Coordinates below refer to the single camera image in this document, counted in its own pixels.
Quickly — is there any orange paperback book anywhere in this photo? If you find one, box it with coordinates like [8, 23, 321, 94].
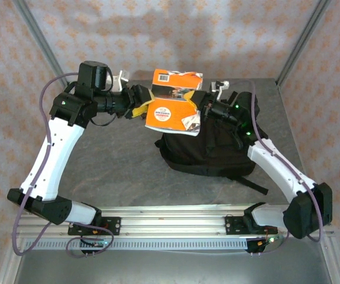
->
[144, 69, 205, 137]

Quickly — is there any black backpack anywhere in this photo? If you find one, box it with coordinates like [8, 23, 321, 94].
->
[154, 91, 270, 196]

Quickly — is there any small circuit board green LED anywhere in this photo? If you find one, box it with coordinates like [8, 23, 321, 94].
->
[80, 238, 111, 248]
[254, 235, 283, 248]

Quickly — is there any grey metal sheet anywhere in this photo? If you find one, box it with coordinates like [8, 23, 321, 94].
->
[12, 250, 336, 284]

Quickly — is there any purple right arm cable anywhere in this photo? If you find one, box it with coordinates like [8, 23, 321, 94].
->
[228, 79, 327, 256]

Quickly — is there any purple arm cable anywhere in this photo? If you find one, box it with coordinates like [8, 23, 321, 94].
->
[11, 72, 114, 258]
[228, 79, 327, 256]

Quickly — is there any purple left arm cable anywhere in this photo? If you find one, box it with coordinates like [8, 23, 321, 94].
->
[11, 72, 114, 258]

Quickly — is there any aluminium corner post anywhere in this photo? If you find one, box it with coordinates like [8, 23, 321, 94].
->
[12, 0, 70, 88]
[276, 0, 332, 86]

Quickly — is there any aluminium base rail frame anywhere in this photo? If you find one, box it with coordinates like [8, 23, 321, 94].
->
[11, 204, 335, 239]

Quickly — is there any slotted grey cable duct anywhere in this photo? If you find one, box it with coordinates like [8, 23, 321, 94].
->
[24, 238, 249, 251]

